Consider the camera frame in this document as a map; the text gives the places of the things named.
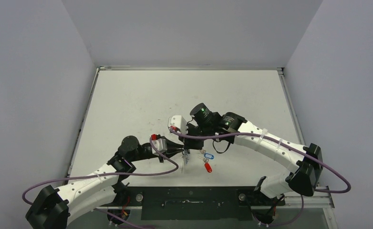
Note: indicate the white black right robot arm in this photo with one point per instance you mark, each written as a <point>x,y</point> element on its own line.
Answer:
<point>301,162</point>

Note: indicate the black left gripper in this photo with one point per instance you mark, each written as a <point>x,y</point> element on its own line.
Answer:
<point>172,148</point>

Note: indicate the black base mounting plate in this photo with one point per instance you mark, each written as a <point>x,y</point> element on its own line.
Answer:
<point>195,203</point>

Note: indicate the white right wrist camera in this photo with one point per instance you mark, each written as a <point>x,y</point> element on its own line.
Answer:
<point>178,123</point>

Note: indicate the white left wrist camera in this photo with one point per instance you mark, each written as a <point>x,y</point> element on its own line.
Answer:
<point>159,143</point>

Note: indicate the silver metal key plate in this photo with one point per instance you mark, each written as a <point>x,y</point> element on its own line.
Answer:
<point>185,157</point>

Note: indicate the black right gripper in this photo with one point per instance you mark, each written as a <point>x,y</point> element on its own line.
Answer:
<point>192,141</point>

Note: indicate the blue white key tag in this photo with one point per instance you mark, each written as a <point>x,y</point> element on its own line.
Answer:
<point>208,156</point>

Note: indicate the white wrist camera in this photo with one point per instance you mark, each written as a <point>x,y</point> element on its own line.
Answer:
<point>178,123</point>
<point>159,143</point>

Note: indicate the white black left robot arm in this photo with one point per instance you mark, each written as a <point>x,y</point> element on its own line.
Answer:
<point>56,208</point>

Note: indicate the red key tag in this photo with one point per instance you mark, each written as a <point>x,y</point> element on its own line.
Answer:
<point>207,167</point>

